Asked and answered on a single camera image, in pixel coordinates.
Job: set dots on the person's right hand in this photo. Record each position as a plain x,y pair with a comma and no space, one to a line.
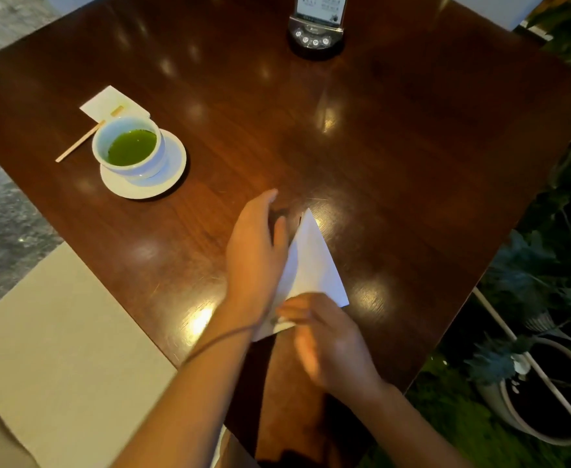
331,346

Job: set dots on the thin wooden stick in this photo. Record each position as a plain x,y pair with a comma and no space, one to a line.
78,145

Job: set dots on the white slanted rod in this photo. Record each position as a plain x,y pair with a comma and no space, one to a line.
524,353

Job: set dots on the green matcha tea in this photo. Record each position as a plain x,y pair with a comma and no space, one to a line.
132,147

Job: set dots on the person's right fingers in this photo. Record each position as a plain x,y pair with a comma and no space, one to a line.
297,309

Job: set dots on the black call button base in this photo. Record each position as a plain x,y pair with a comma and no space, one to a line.
314,38

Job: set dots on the white paper napkin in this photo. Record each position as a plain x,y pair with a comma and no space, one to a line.
107,103

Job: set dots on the white ceramic tea cup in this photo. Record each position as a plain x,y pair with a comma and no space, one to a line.
119,165

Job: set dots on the white ceramic saucer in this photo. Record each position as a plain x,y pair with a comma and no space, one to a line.
168,175

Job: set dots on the person's left forearm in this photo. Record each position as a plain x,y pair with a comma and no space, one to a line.
192,404

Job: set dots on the green leafy plant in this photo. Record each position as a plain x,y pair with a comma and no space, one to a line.
539,272

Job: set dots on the beige seat cushion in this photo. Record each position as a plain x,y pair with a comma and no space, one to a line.
66,355

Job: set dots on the white paper sheet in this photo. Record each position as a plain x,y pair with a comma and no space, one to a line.
312,263

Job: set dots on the person's left thumb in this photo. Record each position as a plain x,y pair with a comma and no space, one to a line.
281,236

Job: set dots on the person's right forearm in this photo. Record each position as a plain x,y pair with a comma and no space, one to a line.
407,428

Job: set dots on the person's left hand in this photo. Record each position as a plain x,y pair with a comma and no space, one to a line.
251,258

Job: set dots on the round grey plant pot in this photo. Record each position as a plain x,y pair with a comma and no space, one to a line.
539,409

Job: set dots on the thin black wrist band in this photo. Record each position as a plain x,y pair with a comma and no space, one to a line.
217,341

